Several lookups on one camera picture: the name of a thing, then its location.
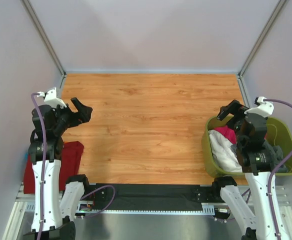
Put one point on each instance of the white t-shirt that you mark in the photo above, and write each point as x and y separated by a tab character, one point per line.
223	152

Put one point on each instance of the dark red folded t-shirt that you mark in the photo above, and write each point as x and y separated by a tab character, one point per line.
71	157

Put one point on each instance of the grey t-shirt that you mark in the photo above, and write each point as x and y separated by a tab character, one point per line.
279	156

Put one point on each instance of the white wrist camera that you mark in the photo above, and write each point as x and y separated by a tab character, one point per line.
263	108
51	98

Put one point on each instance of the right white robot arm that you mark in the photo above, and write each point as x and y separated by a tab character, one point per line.
263	221

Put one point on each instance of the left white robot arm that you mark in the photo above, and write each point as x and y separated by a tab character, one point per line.
54	213

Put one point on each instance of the olive green plastic bin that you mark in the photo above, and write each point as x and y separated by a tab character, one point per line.
278	134

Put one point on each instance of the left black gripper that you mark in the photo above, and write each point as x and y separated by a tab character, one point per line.
83	115

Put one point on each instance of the pink t-shirt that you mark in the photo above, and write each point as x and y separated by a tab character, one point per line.
227	133

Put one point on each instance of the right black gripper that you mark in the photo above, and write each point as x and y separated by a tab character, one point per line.
233	107

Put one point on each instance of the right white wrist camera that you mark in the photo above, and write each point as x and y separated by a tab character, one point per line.
263	108

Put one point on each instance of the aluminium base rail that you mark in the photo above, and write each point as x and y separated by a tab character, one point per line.
56	211

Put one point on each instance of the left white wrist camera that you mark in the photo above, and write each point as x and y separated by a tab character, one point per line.
51	98

